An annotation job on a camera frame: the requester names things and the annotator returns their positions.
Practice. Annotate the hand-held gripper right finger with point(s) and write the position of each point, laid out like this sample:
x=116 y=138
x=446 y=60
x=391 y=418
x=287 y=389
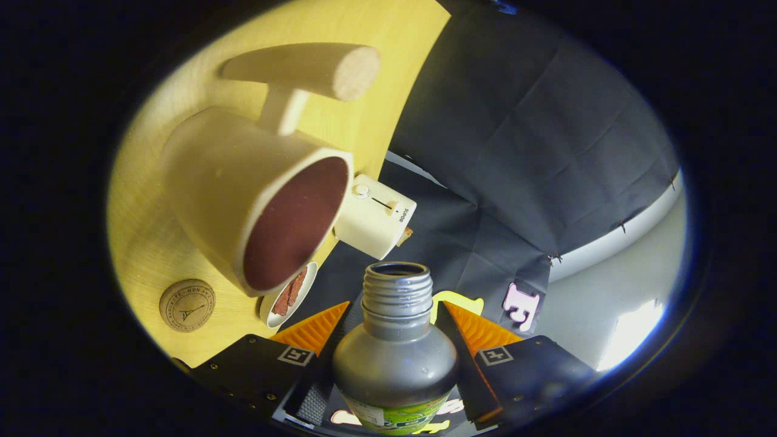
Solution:
x=534 y=370

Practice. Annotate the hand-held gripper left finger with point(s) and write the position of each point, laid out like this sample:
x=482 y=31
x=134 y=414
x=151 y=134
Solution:
x=255 y=370

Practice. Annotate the round cork coaster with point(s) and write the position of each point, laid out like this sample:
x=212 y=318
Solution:
x=187 y=305

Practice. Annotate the silver juice bottle green label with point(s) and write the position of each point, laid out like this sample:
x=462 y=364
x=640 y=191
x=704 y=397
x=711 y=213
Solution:
x=394 y=364

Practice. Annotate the brown food pieces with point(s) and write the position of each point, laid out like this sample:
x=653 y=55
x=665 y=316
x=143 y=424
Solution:
x=290 y=294

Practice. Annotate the small white plate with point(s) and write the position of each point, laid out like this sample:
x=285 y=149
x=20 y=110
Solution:
x=306 y=291

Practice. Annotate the wooden table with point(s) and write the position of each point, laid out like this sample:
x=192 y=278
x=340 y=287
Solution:
x=152 y=243

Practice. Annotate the toasted bread slice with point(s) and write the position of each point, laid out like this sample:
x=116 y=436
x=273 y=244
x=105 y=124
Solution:
x=405 y=235

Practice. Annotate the cream white toaster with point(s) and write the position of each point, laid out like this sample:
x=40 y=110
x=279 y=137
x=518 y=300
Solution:
x=370 y=221

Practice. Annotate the black backdrop cloth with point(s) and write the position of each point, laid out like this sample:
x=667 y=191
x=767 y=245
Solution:
x=546 y=121

